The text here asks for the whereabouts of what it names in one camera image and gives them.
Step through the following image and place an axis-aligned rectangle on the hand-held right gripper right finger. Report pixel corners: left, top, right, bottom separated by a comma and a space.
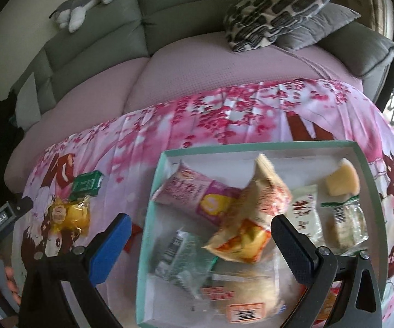
271, 214, 384, 328

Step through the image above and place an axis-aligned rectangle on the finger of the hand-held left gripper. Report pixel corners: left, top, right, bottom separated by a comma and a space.
15, 196, 34, 216

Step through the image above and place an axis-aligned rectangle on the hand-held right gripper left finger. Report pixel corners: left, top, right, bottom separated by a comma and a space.
19, 213, 133, 328

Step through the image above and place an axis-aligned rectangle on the white packet with red characters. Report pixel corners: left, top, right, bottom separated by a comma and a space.
286, 184, 324, 247

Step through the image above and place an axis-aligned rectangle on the white bun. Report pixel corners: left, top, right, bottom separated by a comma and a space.
200, 266, 307, 325

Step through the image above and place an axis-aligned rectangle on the cracker packet with green print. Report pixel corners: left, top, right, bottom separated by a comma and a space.
321, 194, 369, 255

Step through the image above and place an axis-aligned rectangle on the orange bread packet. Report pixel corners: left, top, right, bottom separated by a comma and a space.
202, 154, 293, 263

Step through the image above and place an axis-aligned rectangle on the clear packet with green edge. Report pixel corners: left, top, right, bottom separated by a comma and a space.
149, 227, 220, 299

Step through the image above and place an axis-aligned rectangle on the teal cardboard box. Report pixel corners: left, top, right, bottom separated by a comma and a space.
136, 140, 389, 327

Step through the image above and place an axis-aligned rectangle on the yellow wedge cake packet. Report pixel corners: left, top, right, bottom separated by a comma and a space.
325, 158, 361, 197

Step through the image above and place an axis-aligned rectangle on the red snack packet white stripe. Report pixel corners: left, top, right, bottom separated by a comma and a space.
41, 154, 76, 190

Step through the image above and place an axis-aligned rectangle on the yellow cake in clear packet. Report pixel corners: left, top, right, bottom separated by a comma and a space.
46, 195, 91, 238

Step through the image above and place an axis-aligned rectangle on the green snack packet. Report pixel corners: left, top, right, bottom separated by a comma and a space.
69, 171, 105, 199

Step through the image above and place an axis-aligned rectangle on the dark clothing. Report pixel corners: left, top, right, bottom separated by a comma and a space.
0, 89, 25, 151

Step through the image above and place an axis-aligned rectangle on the pink snack packet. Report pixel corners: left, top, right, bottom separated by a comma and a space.
151, 164, 242, 228

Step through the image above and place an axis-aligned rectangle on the pink printed blanket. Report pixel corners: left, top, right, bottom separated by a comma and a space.
12, 78, 394, 328

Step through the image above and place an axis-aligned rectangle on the grey white plush toy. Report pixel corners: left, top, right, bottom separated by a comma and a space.
49, 0, 122, 33

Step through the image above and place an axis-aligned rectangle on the grey pillow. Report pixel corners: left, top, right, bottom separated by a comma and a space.
275, 3, 361, 52

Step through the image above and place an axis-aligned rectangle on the grey sofa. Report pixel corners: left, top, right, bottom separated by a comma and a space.
12, 0, 394, 117

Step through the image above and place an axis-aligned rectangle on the leopard print pillow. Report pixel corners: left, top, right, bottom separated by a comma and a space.
223, 0, 337, 52

